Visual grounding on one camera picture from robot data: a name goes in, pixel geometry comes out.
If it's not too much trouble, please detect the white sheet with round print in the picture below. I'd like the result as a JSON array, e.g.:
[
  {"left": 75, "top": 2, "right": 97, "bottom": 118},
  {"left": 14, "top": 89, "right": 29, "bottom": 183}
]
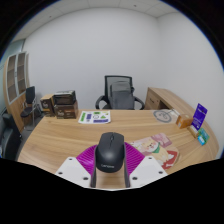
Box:
[{"left": 153, "top": 109, "right": 178, "bottom": 124}]

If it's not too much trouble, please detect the small yellow box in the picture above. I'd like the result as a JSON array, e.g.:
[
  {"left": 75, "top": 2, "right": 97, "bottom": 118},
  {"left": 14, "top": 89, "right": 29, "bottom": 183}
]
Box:
[{"left": 187, "top": 124, "right": 200, "bottom": 138}]

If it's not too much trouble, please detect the white printed paper sheet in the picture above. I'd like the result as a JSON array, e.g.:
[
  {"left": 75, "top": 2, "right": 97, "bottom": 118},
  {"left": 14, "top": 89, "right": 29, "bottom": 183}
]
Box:
[{"left": 77, "top": 110, "right": 112, "bottom": 125}]

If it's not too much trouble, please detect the black box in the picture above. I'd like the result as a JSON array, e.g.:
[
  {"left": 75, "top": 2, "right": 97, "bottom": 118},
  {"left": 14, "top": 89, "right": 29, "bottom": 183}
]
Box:
[{"left": 53, "top": 89, "right": 77, "bottom": 106}]

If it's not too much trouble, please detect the wooden shelf unit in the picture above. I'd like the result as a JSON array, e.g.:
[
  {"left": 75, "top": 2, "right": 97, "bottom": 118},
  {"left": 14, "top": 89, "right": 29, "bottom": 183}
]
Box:
[{"left": 3, "top": 51, "right": 29, "bottom": 133}]

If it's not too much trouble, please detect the black sofa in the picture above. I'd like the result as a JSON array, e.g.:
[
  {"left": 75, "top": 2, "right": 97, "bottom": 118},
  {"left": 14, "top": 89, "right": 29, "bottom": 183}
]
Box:
[{"left": 0, "top": 111, "right": 23, "bottom": 161}]

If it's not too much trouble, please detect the wooden side desk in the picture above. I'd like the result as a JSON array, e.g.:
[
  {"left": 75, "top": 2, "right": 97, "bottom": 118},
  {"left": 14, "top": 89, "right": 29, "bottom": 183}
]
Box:
[{"left": 144, "top": 86, "right": 198, "bottom": 116}]

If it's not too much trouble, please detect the black visitor chair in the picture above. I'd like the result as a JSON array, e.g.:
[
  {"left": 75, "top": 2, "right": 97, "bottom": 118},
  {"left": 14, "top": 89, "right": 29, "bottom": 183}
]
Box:
[{"left": 20, "top": 85, "right": 43, "bottom": 126}]

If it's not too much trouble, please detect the black mesh office chair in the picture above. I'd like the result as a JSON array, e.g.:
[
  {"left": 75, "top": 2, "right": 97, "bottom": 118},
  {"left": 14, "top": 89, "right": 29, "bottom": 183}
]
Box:
[{"left": 95, "top": 74, "right": 146, "bottom": 111}]

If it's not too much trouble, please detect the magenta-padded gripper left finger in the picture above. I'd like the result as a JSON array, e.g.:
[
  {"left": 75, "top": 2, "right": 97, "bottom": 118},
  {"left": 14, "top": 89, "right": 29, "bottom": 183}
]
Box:
[{"left": 54, "top": 143, "right": 101, "bottom": 189}]

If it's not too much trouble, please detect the black computer mouse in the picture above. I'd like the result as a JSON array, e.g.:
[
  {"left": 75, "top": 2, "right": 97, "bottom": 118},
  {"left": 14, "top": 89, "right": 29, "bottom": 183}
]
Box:
[{"left": 94, "top": 131, "right": 126, "bottom": 174}]

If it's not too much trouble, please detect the small orange box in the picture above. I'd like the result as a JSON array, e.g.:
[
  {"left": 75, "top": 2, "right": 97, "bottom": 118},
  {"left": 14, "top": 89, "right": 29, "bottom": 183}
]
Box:
[{"left": 175, "top": 113, "right": 194, "bottom": 130}]

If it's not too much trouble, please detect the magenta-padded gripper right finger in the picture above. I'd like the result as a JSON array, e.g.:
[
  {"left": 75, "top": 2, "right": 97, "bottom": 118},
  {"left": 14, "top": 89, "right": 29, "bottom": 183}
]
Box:
[{"left": 122, "top": 141, "right": 169, "bottom": 189}]

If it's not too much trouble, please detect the wide brown carton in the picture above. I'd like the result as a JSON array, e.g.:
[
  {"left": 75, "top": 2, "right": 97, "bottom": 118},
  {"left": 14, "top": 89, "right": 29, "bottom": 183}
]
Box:
[{"left": 53, "top": 100, "right": 80, "bottom": 120}]

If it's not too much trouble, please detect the green pack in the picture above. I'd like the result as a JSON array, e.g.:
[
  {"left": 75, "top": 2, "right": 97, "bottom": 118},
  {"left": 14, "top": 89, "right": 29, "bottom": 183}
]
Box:
[{"left": 197, "top": 127, "right": 211, "bottom": 145}]

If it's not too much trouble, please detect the purple standing card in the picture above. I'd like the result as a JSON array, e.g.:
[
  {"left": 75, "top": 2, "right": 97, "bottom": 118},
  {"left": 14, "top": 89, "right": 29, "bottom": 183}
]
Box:
[{"left": 191, "top": 103, "right": 208, "bottom": 131}]

